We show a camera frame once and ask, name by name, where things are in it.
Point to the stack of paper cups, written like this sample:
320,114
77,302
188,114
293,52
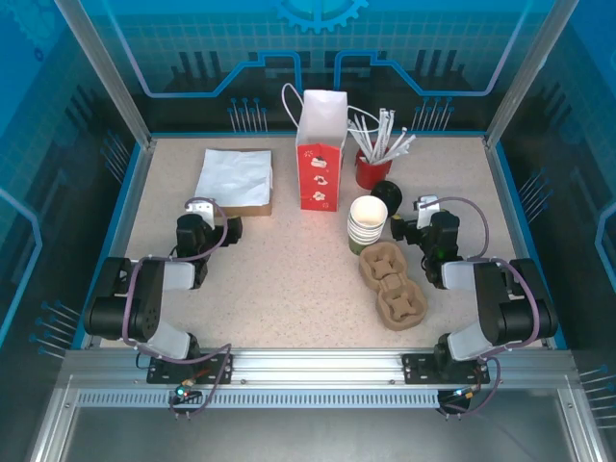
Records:
368,214

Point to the brown pulp cup carrier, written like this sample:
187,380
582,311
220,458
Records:
392,289

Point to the red paper gift bag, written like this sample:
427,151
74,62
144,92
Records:
317,178

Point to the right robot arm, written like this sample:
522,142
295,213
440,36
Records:
486,298

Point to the black lid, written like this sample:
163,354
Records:
387,192

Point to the white napkin stack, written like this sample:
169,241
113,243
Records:
233,175

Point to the red straw holder cup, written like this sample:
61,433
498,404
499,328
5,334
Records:
373,173

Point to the white paper-wrapped straw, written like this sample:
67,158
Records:
368,135
398,155
358,140
402,147
388,135
395,142
380,134
363,135

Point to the small LED connector board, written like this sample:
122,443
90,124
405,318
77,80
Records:
464,392
185,392

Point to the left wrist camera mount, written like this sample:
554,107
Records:
199,209

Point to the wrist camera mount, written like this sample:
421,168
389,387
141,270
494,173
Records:
199,209
426,207

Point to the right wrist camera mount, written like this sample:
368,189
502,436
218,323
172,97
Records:
426,207

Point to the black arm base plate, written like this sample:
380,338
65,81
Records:
416,368
163,373

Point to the aluminium front rail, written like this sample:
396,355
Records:
313,366

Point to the aluminium frame post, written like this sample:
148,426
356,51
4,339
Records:
110,77
526,77

